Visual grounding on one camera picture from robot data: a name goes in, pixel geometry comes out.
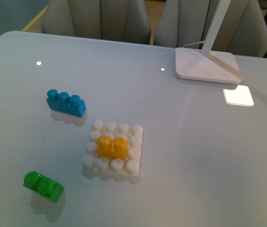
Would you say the yellow two-stud block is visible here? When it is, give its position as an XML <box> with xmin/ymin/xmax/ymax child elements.
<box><xmin>96</xmin><ymin>135</ymin><xmax>127</xmax><ymax>160</ymax></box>

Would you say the blue three-stud block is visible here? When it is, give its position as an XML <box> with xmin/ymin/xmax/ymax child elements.
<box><xmin>46</xmin><ymin>89</ymin><xmax>86</xmax><ymax>117</ymax></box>

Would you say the green two-stud block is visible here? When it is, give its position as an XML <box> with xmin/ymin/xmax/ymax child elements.
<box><xmin>23</xmin><ymin>171</ymin><xmax>64</xmax><ymax>203</ymax></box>

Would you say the white desk lamp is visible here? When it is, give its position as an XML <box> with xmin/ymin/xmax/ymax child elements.
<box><xmin>175</xmin><ymin>0</ymin><xmax>242</xmax><ymax>84</ymax></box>

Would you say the beige chair left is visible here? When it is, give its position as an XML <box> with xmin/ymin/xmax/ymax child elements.
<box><xmin>41</xmin><ymin>0</ymin><xmax>151</xmax><ymax>44</ymax></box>

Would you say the beige chair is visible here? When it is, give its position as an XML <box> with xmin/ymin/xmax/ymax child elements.
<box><xmin>154</xmin><ymin>0</ymin><xmax>267</xmax><ymax>57</ymax></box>
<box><xmin>41</xmin><ymin>0</ymin><xmax>151</xmax><ymax>44</ymax></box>

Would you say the beige chair right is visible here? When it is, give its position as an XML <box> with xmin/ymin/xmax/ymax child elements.
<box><xmin>154</xmin><ymin>0</ymin><xmax>267</xmax><ymax>57</ymax></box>

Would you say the white studded base plate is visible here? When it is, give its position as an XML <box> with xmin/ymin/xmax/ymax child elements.
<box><xmin>82</xmin><ymin>120</ymin><xmax>143</xmax><ymax>177</ymax></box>

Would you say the white lamp cable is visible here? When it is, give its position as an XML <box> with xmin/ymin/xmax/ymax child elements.
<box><xmin>182</xmin><ymin>41</ymin><xmax>206</xmax><ymax>49</ymax></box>

